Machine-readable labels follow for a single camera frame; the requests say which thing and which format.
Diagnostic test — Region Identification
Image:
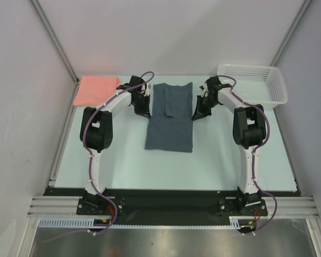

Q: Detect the blue-grey t shirt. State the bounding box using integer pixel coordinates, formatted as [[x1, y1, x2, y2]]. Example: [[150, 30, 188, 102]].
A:
[[144, 82, 193, 153]]

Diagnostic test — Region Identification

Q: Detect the white plastic perforated basket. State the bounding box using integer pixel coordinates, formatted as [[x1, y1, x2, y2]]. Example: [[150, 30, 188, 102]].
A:
[[217, 64, 288, 109]]

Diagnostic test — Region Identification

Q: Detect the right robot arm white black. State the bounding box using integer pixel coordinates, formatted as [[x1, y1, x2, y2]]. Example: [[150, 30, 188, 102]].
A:
[[192, 75, 270, 216]]

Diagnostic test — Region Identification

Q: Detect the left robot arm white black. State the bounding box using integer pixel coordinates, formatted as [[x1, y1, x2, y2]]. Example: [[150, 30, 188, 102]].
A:
[[77, 72, 154, 215]]

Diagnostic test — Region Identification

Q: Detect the folded pink t shirt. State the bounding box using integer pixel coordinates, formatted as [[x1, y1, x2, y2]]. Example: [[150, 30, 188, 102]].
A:
[[73, 75, 120, 107]]

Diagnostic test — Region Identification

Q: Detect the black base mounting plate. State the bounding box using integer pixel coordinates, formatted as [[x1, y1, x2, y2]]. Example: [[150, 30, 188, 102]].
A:
[[43, 187, 301, 226]]

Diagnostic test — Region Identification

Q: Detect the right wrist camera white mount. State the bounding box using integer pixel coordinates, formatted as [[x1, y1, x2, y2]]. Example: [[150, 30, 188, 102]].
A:
[[200, 85, 209, 98]]

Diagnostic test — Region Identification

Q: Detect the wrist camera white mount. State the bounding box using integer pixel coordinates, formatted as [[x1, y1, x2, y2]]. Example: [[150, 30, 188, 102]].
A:
[[141, 84, 152, 97], [200, 85, 209, 98]]

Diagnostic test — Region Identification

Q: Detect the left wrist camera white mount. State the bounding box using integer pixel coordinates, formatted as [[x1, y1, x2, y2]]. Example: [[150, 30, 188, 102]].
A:
[[141, 84, 152, 97]]

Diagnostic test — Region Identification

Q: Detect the white slotted cable duct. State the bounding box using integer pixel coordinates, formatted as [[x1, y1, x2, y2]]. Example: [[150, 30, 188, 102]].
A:
[[39, 217, 254, 230]]

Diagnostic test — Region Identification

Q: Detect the right aluminium frame post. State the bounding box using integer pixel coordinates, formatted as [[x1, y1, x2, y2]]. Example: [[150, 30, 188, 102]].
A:
[[270, 0, 314, 66]]

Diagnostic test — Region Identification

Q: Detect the aluminium frame post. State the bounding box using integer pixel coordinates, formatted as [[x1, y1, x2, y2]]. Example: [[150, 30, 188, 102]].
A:
[[28, 0, 80, 86], [270, 0, 314, 66]]

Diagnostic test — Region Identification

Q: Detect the aluminium front rail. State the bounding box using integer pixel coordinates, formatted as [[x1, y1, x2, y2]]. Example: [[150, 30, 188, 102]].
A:
[[28, 196, 319, 219]]

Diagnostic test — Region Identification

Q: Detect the left aluminium frame post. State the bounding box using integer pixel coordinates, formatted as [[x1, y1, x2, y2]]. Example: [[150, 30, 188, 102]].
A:
[[28, 0, 80, 86]]

